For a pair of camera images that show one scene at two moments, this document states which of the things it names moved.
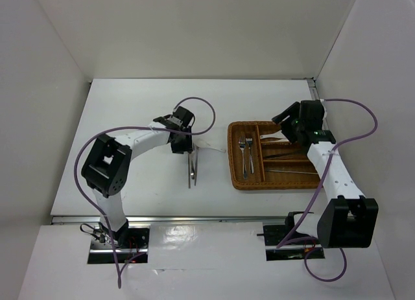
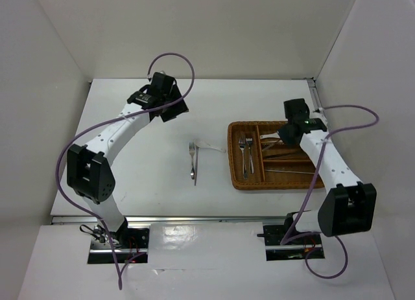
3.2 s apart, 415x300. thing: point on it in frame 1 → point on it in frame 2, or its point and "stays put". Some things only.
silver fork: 249,140 stays put
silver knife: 197,150 stays put
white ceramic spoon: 202,143 stays put
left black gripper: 187,146 → 179,107
